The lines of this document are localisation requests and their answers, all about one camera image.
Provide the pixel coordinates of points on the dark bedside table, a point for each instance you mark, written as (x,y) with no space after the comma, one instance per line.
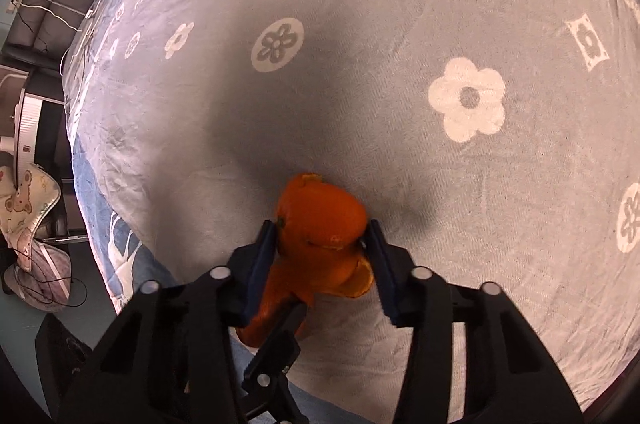
(30,63)

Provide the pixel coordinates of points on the orange tangerine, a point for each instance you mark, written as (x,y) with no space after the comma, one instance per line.
(265,314)

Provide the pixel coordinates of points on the grey cloth bag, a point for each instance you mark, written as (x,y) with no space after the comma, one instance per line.
(45,279)

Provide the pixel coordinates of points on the bear print cushion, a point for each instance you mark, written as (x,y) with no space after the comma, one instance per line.
(25,199)

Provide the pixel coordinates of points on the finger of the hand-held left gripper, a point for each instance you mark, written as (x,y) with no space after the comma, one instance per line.
(275,354)

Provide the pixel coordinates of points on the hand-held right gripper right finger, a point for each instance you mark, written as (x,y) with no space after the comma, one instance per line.
(384,269)

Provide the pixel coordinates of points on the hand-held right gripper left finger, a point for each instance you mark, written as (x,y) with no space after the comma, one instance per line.
(261,266)

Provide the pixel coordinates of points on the grey floral printed bedsheet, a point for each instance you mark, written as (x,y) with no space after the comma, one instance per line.
(450,3)

